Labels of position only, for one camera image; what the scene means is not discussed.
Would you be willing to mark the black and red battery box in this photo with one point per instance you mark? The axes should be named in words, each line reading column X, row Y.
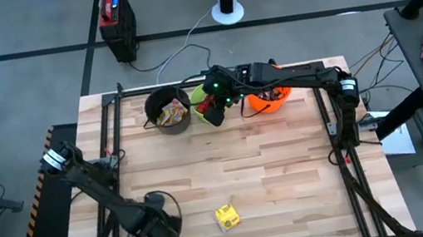
column 118, row 27

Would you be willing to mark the red KitKat bar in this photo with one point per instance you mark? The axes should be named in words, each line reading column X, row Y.
column 203, row 105

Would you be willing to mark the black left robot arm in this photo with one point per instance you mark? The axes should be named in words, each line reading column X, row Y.
column 95, row 186

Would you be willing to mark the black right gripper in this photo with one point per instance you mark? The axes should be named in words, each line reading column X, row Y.
column 225, row 85

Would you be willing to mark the green halloween bucket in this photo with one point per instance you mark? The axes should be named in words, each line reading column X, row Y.
column 196, row 95

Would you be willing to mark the white paper sheet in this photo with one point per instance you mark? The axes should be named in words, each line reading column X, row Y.
column 400, row 142

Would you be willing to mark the black aluminium table frame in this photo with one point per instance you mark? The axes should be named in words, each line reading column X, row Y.
column 132, row 92

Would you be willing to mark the silver metal bracket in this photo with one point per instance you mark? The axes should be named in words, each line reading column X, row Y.
column 108, row 161
column 333, row 129

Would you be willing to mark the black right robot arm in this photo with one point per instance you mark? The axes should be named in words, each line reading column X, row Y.
column 293, row 77

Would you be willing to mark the yellow Sour Patch Kids bag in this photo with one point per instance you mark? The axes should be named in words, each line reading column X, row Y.
column 176, row 108
column 167, row 119
column 227, row 217

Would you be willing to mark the orange halloween bucket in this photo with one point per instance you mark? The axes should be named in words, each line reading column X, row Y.
column 272, row 106

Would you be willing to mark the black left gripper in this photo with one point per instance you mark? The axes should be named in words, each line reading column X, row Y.
column 155, row 221

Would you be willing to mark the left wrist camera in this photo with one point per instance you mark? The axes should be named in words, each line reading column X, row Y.
column 155, row 199

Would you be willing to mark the black desk leg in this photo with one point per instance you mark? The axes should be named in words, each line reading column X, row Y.
column 404, row 112

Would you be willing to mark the black halloween bucket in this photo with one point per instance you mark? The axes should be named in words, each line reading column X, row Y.
column 158, row 97

